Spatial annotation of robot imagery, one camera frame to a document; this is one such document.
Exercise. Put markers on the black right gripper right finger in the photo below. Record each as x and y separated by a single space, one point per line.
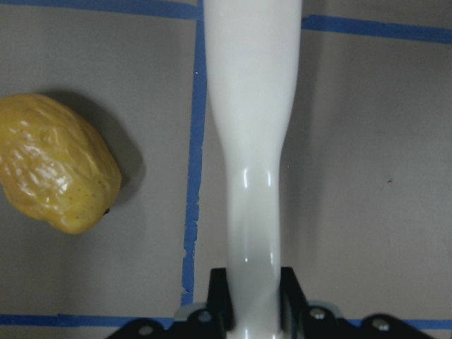
302 319

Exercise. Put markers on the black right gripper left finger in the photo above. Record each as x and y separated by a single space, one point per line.
213 320

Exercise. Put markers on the white hand brush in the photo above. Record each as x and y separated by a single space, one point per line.
252 59

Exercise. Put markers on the yellow crumpled potato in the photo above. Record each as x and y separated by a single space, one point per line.
55 166

